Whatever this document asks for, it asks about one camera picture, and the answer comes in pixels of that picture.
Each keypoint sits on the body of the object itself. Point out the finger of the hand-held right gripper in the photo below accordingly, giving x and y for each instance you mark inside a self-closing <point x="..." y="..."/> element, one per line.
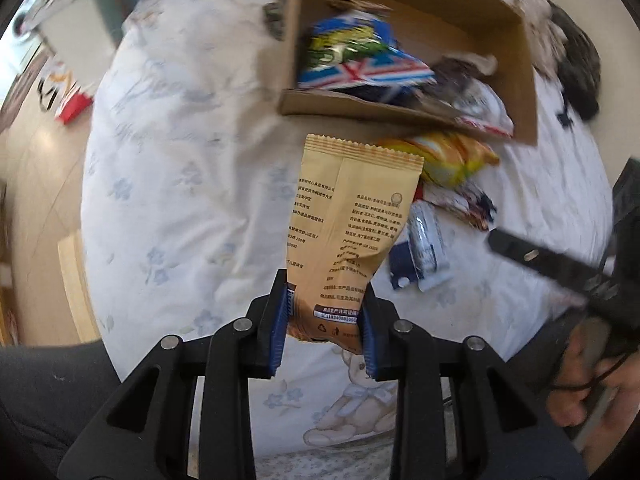
<point x="540" y="260"/>

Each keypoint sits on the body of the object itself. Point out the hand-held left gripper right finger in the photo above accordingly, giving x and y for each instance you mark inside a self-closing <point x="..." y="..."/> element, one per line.
<point x="370" y="350"/>

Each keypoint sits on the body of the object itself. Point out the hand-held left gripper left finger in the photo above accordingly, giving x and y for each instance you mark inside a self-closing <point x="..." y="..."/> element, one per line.
<point x="280" y="330"/>

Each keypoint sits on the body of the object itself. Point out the tan snack packet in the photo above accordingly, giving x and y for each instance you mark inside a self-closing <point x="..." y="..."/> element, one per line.
<point x="345" y="230"/>

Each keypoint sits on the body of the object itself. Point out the white red snack packet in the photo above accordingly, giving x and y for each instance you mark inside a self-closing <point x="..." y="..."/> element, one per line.
<point x="485" y="105"/>

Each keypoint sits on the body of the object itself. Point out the clear packet with dark bar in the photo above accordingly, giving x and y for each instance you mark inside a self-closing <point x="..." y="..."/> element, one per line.
<point x="455" y="72"/>

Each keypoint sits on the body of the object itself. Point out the brown cardboard box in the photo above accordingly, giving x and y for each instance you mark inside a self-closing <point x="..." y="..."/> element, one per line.
<point x="400" y="20"/>

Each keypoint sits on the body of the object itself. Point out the blue green chips packet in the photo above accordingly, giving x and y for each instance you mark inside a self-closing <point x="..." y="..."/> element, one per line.
<point x="350" y="50"/>

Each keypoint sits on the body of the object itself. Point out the person's right hand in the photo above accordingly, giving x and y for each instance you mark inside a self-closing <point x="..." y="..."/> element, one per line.
<point x="580" y="385"/>

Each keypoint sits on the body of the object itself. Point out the dark blue snack packet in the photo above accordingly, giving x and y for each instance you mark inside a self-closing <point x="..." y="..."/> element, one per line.
<point x="400" y="267"/>

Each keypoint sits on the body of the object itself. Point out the dark brown snack packet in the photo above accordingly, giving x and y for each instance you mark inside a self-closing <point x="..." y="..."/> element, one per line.
<point x="465" y="205"/>

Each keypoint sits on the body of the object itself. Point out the blue white snack packet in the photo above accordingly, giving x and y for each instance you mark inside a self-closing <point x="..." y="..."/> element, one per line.
<point x="425" y="240"/>

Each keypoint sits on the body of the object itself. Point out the yellow snack packet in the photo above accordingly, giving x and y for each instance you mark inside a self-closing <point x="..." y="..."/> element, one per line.
<point x="445" y="157"/>

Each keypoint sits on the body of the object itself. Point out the camouflage cloth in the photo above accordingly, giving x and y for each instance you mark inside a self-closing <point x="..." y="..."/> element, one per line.
<point x="575" y="60"/>

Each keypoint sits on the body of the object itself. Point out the white floral bed sheet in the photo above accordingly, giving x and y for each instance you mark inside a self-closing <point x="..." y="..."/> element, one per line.
<point x="200" y="160"/>

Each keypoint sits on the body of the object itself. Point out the person's grey pants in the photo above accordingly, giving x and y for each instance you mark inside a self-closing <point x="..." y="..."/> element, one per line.
<point x="50" y="400"/>

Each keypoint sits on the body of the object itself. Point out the red white shopping bag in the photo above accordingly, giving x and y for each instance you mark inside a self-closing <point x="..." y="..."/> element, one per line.
<point x="72" y="105"/>

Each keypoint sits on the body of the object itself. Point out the white storage box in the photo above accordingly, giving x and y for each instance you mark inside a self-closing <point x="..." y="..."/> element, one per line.
<point x="75" y="35"/>

